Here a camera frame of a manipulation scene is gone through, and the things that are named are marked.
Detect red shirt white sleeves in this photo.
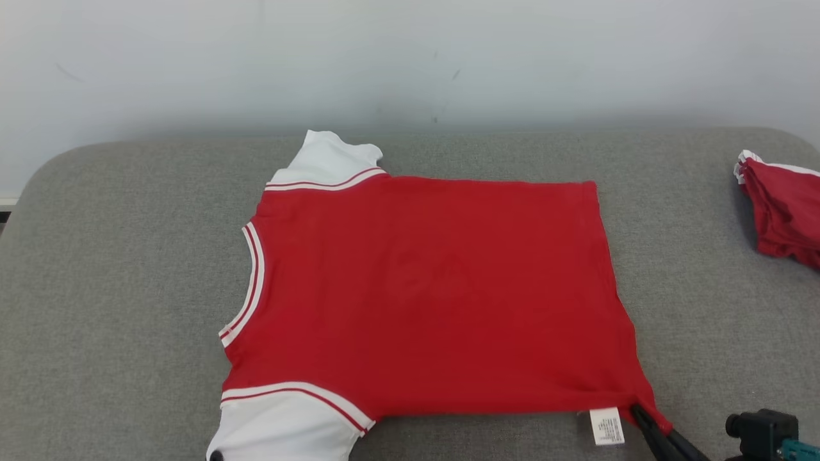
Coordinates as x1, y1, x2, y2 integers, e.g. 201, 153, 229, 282
205, 130, 673, 461

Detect red shorts white trim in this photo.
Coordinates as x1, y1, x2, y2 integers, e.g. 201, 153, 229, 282
734, 149, 820, 270

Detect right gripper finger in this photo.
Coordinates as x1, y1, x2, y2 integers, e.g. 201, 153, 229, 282
631, 403, 686, 461
666, 430, 710, 461

